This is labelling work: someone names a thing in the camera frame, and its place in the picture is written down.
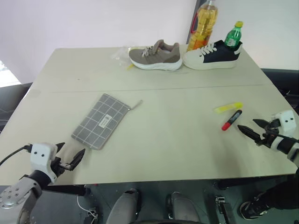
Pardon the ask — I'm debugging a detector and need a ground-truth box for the large cooking oil bottle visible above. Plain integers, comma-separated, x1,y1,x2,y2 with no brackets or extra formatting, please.
186,0,220,52

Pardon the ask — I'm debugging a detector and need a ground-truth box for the grey-brown knit sneaker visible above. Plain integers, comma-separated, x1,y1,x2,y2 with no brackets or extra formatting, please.
128,39,183,71

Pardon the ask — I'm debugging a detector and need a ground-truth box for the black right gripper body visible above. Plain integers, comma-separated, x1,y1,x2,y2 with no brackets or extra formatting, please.
255,119,281,148

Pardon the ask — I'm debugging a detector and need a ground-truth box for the white and navy sneaker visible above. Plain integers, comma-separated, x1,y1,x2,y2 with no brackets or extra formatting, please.
182,40,244,71

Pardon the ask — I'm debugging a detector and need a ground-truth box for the black furniture beside table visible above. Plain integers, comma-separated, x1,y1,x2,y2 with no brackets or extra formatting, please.
0,82,34,133
259,67,299,112

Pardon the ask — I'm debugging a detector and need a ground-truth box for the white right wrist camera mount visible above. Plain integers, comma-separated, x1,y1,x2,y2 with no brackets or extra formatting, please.
272,110,298,151

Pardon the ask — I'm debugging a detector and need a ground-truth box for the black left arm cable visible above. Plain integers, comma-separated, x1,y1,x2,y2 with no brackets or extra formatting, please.
0,145,33,164

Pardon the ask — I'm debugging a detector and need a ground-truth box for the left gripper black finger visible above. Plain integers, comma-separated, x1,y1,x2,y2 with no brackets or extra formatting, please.
69,148,86,171
55,142,66,155

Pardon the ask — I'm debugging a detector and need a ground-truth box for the black metal bracket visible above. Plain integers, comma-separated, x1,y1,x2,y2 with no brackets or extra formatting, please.
214,195,237,224

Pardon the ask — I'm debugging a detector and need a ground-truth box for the black marker with red cap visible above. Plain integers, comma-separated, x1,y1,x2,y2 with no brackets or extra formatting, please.
221,109,243,132

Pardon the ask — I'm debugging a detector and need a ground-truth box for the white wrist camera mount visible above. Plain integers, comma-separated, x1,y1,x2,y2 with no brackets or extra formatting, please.
29,143,59,185
272,110,298,151

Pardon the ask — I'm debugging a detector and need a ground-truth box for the black table frame bar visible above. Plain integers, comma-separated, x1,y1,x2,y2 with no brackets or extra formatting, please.
43,183,88,197

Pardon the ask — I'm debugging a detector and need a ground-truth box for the clear plastic bag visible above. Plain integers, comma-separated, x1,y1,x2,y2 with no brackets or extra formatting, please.
109,46,134,66

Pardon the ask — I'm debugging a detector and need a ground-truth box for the yellow highlighter pen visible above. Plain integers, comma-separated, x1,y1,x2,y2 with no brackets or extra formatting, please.
213,101,243,114

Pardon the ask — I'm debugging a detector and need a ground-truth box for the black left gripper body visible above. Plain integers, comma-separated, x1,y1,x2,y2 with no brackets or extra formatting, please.
51,156,72,176

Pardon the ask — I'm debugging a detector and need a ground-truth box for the black shoe under table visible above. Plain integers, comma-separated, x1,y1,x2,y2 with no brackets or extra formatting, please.
239,184,299,220

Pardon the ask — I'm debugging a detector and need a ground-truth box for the grey checked pencil pouch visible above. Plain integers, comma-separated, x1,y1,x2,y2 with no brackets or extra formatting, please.
71,93,143,151

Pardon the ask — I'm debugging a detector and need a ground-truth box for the dark rounded grey shape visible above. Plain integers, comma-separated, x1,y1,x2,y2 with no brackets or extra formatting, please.
165,191,204,224
105,188,142,224

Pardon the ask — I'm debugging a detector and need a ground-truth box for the green bottle with yellow cap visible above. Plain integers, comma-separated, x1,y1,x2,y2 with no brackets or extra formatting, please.
224,21,244,48

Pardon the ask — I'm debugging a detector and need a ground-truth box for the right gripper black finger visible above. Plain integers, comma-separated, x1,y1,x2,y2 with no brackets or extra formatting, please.
237,125,261,141
252,119,270,128

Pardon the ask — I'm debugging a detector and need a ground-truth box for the thin white cable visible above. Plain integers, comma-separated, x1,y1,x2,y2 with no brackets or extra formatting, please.
76,195,99,221

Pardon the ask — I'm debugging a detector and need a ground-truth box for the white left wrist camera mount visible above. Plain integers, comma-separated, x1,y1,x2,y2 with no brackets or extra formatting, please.
29,143,59,185

